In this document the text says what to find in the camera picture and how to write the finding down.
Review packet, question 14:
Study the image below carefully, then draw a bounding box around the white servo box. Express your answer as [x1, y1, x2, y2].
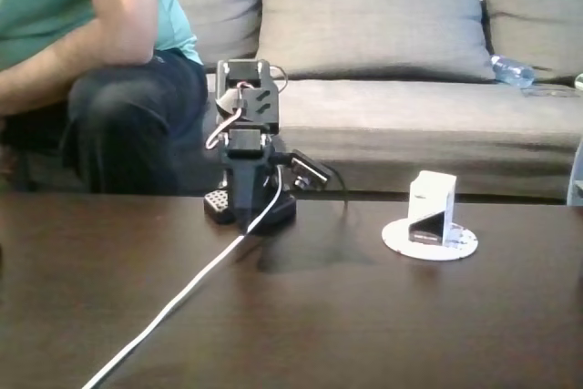
[406, 169, 458, 247]

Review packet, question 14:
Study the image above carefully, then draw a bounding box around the white round coaster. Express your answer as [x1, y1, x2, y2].
[380, 218, 479, 263]

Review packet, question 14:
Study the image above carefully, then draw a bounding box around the grey sofa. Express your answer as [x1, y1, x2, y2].
[172, 0, 583, 206]

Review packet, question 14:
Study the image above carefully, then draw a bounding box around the wide grey sofa cushion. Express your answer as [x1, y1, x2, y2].
[256, 0, 497, 85]

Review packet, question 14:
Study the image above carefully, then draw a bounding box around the clear plastic water bottle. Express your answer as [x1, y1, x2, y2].
[489, 54, 537, 88]

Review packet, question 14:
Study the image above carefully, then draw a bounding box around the pale translucent object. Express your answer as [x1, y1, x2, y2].
[566, 138, 583, 206]

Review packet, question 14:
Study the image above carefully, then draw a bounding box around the red white servo wire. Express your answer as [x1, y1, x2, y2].
[205, 82, 263, 151]

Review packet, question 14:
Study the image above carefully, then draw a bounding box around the black camera box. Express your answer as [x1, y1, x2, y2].
[289, 148, 335, 193]

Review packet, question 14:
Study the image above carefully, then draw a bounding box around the thin looped servo wire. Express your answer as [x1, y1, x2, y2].
[269, 64, 290, 95]

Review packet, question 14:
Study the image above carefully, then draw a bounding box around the black camera cable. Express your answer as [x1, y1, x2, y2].
[330, 167, 351, 222]

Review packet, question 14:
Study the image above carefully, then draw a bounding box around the white cable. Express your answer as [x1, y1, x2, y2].
[83, 165, 283, 389]

